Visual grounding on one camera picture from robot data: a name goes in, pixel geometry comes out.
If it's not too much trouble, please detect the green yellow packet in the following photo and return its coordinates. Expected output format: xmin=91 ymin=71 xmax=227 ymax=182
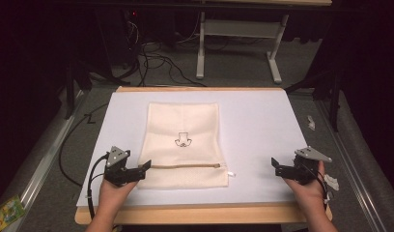
xmin=0 ymin=194 xmax=26 ymax=232

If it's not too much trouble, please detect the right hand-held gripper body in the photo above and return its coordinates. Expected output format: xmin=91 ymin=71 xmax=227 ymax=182
xmin=283 ymin=146 xmax=333 ymax=187

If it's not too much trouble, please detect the cream mesh zipper bag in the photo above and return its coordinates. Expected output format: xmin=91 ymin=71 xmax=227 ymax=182
xmin=136 ymin=101 xmax=237 ymax=190

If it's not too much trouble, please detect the bundle of black floor cables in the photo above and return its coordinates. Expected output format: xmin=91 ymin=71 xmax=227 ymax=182
xmin=121 ymin=18 xmax=209 ymax=88

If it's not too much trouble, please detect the person's left hand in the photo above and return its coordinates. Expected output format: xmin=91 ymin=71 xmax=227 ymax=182
xmin=98 ymin=176 xmax=139 ymax=214

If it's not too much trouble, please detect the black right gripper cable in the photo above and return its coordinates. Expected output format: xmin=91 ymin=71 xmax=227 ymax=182
xmin=309 ymin=167 xmax=332 ymax=211

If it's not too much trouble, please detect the person's right hand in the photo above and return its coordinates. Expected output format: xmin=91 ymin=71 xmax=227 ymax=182
xmin=282 ymin=160 xmax=326 ymax=216

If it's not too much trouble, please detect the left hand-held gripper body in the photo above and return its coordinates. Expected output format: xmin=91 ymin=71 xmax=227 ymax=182
xmin=103 ymin=146 xmax=140 ymax=188

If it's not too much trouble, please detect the white metal desk frame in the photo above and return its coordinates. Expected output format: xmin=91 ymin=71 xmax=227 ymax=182
xmin=195 ymin=11 xmax=290 ymax=85

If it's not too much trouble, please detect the black stand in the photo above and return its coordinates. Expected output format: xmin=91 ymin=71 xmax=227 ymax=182
xmin=284 ymin=64 xmax=346 ymax=132
xmin=63 ymin=59 xmax=122 ymax=121

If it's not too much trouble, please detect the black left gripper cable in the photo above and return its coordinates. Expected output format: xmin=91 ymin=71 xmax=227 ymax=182
xmin=58 ymin=101 xmax=110 ymax=220

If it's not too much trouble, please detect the white table board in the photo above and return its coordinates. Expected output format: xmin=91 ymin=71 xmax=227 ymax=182
xmin=75 ymin=89 xmax=309 ymax=208

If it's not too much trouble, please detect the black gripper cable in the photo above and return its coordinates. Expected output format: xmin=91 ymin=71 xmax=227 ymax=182
xmin=309 ymin=167 xmax=332 ymax=211
xmin=58 ymin=101 xmax=110 ymax=220

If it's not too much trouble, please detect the wooden table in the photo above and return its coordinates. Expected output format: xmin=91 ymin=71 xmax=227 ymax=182
xmin=74 ymin=85 xmax=333 ymax=226

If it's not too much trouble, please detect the crumpled white paper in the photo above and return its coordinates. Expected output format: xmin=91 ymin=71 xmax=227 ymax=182
xmin=323 ymin=173 xmax=341 ymax=191

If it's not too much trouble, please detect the aluminium floor rail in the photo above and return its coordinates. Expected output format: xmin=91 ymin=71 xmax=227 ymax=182
xmin=315 ymin=98 xmax=387 ymax=232
xmin=10 ymin=90 xmax=88 ymax=232

